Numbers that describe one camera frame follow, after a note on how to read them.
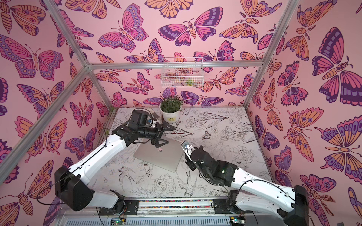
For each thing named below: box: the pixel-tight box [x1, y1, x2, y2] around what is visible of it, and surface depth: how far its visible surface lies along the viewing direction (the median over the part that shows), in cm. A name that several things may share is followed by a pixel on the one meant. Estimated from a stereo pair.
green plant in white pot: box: [159, 95, 184, 124], surface depth 100 cm
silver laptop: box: [133, 138, 185, 173], surface depth 93 cm
